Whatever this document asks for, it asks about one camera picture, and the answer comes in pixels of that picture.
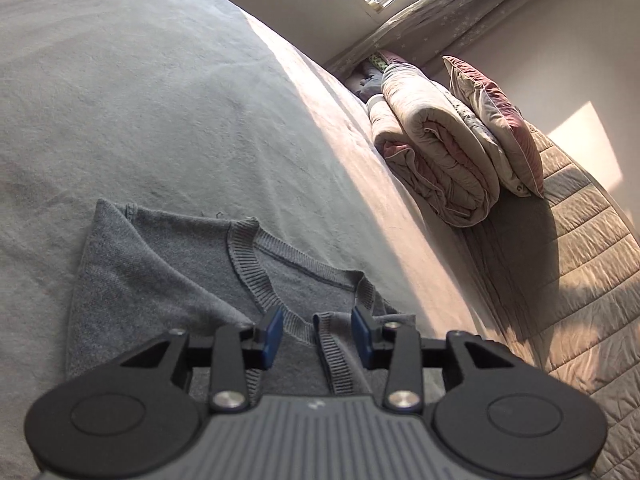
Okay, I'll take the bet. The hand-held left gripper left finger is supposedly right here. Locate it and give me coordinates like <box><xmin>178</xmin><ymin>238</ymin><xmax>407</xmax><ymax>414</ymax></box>
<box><xmin>120</xmin><ymin>308</ymin><xmax>285</xmax><ymax>413</ymax></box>

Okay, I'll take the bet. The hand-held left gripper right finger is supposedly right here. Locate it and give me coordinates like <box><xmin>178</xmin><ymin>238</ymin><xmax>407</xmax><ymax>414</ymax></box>
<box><xmin>351</xmin><ymin>306</ymin><xmax>518</xmax><ymax>413</ymax></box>

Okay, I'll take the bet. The grey knit sweater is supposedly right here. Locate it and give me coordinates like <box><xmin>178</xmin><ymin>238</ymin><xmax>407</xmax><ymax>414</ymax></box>
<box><xmin>65</xmin><ymin>198</ymin><xmax>446</xmax><ymax>401</ymax></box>

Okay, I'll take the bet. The grey clothes pile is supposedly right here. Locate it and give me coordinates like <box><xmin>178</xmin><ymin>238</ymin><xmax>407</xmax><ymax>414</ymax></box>
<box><xmin>350</xmin><ymin>50</ymin><xmax>396</xmax><ymax>101</ymax></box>

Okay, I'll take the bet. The rolled beige pink quilt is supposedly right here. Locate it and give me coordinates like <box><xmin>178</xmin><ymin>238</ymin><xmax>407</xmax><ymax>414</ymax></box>
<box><xmin>367</xmin><ymin>50</ymin><xmax>501</xmax><ymax>229</ymax></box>

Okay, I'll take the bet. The beige pink pillow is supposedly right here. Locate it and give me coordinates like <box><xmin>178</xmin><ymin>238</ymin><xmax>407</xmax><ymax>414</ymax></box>
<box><xmin>442</xmin><ymin>55</ymin><xmax>546</xmax><ymax>198</ymax></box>

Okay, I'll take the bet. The bed with grey sheet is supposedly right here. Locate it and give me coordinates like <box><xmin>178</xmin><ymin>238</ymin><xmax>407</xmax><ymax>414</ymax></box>
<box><xmin>0</xmin><ymin>0</ymin><xmax>551</xmax><ymax>480</ymax></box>

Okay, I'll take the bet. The grey patterned curtain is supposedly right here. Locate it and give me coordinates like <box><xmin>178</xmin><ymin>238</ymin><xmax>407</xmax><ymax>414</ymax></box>
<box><xmin>322</xmin><ymin>0</ymin><xmax>558</xmax><ymax>78</ymax></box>

